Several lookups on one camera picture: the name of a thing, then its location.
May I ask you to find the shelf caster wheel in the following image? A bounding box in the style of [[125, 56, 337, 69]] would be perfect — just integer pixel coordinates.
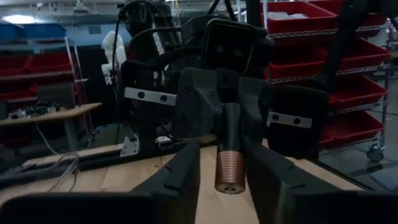
[[366, 146, 384, 162]]

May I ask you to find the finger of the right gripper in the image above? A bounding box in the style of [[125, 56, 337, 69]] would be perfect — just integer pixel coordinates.
[[239, 77, 273, 147], [174, 67, 223, 139]]

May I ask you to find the white humanoid figure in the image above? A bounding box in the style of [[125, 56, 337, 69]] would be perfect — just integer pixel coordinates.
[[101, 30, 127, 85]]

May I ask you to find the copper-top black AA battery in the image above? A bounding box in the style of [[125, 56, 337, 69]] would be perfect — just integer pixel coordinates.
[[214, 103, 246, 195]]

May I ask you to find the blue storage bin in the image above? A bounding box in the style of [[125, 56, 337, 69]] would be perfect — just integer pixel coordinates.
[[0, 23, 67, 44]]

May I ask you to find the red plastic storage bin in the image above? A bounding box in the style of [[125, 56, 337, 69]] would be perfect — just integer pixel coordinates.
[[328, 75, 389, 110], [0, 52, 76, 74], [338, 37, 392, 72], [266, 1, 339, 32], [268, 46, 328, 80], [320, 111, 386, 147]]

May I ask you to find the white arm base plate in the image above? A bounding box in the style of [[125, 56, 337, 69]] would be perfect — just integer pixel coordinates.
[[119, 135, 141, 158]]

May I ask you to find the blue floor mat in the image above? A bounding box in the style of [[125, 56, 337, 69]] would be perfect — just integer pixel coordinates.
[[369, 169, 398, 191]]

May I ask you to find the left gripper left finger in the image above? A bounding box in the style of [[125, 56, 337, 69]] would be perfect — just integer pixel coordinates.
[[0, 141, 200, 224]]

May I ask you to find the black box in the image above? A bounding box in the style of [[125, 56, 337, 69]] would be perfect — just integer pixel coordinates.
[[36, 83, 76, 108]]

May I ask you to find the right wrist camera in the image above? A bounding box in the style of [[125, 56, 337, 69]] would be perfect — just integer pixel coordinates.
[[201, 17, 261, 77]]

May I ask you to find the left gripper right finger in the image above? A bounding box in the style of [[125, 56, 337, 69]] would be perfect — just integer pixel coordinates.
[[245, 139, 398, 224]]

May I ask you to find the metal wire shelf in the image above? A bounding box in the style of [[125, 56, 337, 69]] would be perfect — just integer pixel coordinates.
[[260, 0, 393, 162]]

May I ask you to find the wooden table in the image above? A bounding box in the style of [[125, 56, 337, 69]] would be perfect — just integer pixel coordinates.
[[0, 102, 103, 151]]

